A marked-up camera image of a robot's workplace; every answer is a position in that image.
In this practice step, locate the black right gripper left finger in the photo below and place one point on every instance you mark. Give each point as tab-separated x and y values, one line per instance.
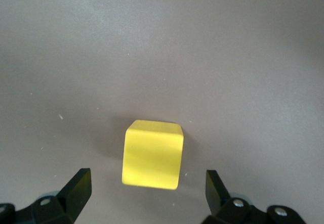
65	203

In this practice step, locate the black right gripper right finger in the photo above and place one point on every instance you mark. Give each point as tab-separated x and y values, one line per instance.
227	211

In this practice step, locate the yellow cube block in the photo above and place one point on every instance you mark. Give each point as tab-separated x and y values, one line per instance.
152	155

